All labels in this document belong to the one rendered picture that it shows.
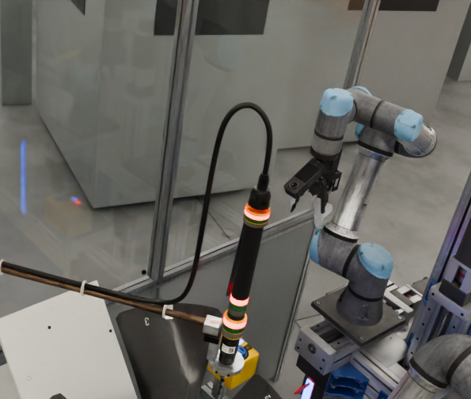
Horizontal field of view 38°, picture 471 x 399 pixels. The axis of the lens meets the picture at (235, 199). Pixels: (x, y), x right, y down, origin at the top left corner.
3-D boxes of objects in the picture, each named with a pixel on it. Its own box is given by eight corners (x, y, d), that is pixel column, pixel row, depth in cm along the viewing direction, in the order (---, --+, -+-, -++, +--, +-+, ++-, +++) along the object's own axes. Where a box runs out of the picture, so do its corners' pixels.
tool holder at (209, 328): (194, 369, 131) (200, 331, 126) (203, 344, 137) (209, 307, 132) (239, 381, 130) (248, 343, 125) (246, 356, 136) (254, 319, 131)
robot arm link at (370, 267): (376, 304, 208) (388, 269, 201) (337, 284, 214) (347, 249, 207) (391, 286, 217) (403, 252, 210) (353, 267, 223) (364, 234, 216)
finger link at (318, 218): (337, 225, 178) (335, 191, 175) (323, 232, 174) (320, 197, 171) (328, 223, 180) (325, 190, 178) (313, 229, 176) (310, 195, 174)
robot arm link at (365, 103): (381, 122, 176) (364, 134, 167) (343, 107, 180) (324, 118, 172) (389, 94, 172) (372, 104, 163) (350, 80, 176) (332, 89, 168)
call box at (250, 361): (192, 360, 199) (197, 333, 194) (217, 347, 206) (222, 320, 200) (229, 394, 190) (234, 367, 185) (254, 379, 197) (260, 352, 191)
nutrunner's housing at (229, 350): (212, 377, 133) (251, 176, 110) (216, 363, 136) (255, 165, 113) (231, 381, 133) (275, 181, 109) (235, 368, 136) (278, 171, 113)
